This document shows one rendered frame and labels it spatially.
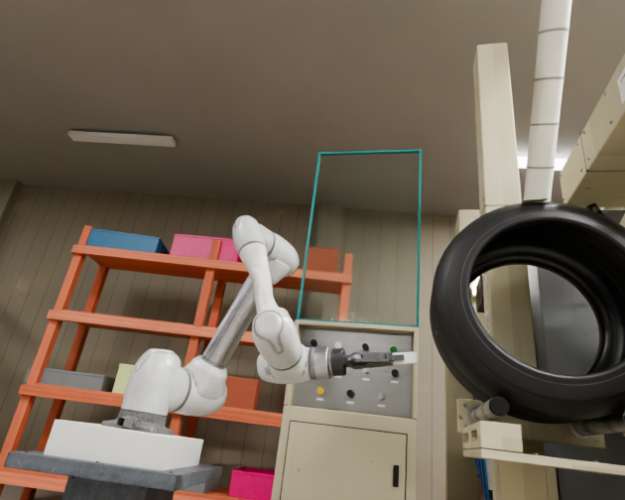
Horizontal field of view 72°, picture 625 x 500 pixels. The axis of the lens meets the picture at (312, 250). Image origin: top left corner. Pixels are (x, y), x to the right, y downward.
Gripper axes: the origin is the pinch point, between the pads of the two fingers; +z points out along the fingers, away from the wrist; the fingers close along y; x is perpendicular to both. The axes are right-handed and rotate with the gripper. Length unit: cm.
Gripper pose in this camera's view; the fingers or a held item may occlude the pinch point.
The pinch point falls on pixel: (405, 358)
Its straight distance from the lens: 124.3
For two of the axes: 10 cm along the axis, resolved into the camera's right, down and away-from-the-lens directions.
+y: 2.1, 4.1, 8.9
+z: 9.8, -1.0, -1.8
